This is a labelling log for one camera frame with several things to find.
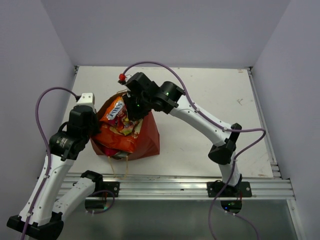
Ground aluminium mounting rail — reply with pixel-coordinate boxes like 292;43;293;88
37;173;298;201

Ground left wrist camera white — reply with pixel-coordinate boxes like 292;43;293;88
76;92;95;106

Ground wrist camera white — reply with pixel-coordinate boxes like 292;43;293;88
118;73;131;86
76;92;95;106

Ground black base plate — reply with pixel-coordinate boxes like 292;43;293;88
89;181;120;200
206;180;253;198

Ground red paper bag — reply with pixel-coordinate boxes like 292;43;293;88
90;90;160;163

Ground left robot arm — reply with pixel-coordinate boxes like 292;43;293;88
7;105;104;240

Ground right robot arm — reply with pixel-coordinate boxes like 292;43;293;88
124;72;242;197

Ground orange beige chips bag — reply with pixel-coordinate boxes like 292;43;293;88
92;119;143;153

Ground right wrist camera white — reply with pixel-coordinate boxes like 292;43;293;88
118;73;131;86

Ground pink REAL chips bag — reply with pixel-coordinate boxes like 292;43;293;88
101;146;119;157

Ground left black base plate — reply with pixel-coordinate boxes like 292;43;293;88
89;181;120;200

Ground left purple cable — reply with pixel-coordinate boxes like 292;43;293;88
21;86;81;240

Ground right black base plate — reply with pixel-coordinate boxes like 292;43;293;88
206;180;253;198

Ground orange yellow candy packet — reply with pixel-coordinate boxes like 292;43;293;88
99;96;142;136

